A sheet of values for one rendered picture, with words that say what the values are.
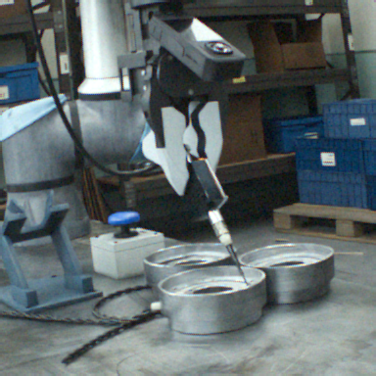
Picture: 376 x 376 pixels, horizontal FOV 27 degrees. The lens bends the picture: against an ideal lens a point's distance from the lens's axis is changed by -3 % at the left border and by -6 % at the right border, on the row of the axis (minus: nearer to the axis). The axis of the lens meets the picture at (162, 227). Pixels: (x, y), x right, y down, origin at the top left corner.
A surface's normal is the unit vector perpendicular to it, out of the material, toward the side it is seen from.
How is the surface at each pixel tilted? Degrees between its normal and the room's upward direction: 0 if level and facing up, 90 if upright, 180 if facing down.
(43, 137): 87
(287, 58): 87
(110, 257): 90
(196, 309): 90
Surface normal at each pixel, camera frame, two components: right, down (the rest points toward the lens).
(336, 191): -0.79, 0.21
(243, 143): 0.49, 0.13
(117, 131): 0.20, 0.30
